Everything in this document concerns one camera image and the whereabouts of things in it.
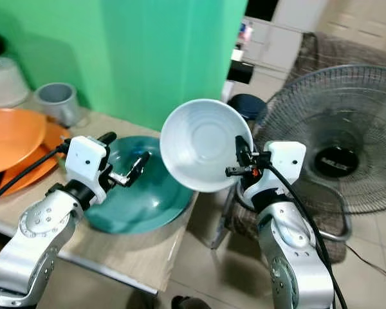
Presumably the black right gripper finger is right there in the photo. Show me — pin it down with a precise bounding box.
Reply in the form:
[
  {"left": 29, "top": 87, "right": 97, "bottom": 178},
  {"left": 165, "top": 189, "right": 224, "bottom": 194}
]
[{"left": 235, "top": 135, "right": 253, "bottom": 167}]

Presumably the white bowl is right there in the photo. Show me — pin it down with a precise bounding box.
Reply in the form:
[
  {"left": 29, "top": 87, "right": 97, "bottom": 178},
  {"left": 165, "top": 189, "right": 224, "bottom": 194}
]
[{"left": 159, "top": 98, "right": 255, "bottom": 194}]

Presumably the teal plate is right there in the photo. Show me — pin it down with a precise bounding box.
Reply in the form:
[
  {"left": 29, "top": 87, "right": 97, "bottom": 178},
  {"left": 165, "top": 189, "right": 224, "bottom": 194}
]
[{"left": 83, "top": 135, "right": 196, "bottom": 234}]

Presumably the dark blue round stool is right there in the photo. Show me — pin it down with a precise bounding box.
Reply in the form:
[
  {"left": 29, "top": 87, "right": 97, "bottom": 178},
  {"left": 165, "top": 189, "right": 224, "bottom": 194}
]
[{"left": 227, "top": 93, "right": 268, "bottom": 124}]

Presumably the grey cup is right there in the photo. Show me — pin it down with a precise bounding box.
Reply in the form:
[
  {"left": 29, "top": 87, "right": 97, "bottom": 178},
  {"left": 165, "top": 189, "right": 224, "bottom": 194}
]
[{"left": 34, "top": 82, "right": 82, "bottom": 128}]

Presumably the orange plate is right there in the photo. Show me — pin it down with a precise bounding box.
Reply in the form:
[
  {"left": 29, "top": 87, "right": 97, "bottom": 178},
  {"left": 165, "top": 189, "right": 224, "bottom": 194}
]
[
  {"left": 0, "top": 121, "right": 72, "bottom": 200},
  {"left": 0, "top": 108, "right": 48, "bottom": 176}
]

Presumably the small black box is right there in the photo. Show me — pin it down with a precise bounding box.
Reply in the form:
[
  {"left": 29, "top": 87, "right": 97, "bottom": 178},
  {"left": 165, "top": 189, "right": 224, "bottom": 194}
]
[{"left": 226, "top": 59, "right": 255, "bottom": 85}]

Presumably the green backdrop cloth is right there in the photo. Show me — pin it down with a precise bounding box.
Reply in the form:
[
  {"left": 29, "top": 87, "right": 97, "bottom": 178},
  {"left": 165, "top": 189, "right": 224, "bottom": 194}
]
[{"left": 0, "top": 0, "right": 249, "bottom": 129}]

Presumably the white cabinet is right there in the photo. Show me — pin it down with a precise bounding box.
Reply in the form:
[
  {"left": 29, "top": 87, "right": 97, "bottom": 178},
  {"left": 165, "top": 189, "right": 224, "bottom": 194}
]
[{"left": 244, "top": 0, "right": 336, "bottom": 86}]

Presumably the brown wicker chair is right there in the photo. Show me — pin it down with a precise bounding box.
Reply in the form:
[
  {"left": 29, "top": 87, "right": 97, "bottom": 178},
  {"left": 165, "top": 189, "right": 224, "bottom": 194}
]
[{"left": 211, "top": 31, "right": 386, "bottom": 266}]

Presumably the black robot foot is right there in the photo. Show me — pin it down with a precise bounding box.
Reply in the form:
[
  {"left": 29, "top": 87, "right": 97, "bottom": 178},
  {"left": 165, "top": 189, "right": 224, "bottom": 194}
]
[{"left": 170, "top": 294, "right": 205, "bottom": 309}]

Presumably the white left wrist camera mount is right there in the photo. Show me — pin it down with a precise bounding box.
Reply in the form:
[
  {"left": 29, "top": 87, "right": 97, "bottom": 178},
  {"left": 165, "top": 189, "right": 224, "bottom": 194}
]
[{"left": 65, "top": 135, "right": 111, "bottom": 191}]

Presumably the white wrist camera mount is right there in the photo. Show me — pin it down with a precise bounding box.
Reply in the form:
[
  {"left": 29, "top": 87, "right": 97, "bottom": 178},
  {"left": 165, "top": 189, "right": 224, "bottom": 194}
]
[
  {"left": 242, "top": 140, "right": 308, "bottom": 201},
  {"left": 65, "top": 135, "right": 111, "bottom": 191}
]

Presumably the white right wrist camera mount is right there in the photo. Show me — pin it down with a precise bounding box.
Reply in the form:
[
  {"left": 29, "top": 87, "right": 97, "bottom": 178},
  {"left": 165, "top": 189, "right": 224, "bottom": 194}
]
[{"left": 242, "top": 140, "right": 308, "bottom": 201}]

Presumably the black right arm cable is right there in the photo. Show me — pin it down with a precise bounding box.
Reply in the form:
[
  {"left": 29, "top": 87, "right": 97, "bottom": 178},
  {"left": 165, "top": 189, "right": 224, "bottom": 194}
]
[{"left": 268, "top": 162, "right": 349, "bottom": 309}]

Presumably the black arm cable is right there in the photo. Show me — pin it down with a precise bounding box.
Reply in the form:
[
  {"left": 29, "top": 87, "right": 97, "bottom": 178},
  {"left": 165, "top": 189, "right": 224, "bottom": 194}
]
[
  {"left": 0, "top": 140, "right": 70, "bottom": 208},
  {"left": 268, "top": 162, "right": 349, "bottom": 309}
]

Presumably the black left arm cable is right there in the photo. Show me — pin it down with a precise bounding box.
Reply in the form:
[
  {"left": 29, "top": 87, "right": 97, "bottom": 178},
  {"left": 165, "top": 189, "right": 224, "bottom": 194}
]
[{"left": 0, "top": 140, "right": 70, "bottom": 208}]

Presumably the black wire-guard fan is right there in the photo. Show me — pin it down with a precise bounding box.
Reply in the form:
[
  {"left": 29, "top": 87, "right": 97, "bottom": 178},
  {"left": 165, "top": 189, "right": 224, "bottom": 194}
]
[{"left": 253, "top": 64, "right": 386, "bottom": 243}]

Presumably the black floor cable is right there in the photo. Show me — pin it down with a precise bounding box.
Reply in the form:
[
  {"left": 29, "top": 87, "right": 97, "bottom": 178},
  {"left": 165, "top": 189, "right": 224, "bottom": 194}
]
[{"left": 344, "top": 241, "right": 386, "bottom": 285}]

